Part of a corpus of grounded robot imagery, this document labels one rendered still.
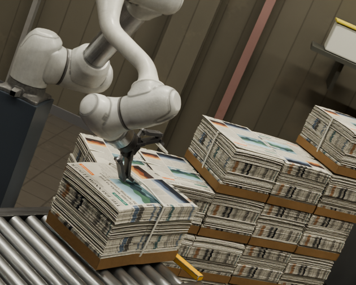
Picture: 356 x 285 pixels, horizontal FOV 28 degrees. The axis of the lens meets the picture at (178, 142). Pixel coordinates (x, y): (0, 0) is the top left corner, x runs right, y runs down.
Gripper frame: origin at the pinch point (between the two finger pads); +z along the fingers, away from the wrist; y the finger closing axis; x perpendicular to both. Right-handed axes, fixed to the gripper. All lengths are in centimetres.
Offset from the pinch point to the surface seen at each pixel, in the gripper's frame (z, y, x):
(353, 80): 284, -173, -120
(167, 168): 76, -10, -50
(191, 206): 12.6, 1.6, 14.6
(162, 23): 216, -115, -250
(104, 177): -10.8, 13.1, -2.9
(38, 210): -4.1, 36.0, -21.4
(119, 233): -8.8, 23.3, 14.7
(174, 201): 7.3, 4.2, 11.7
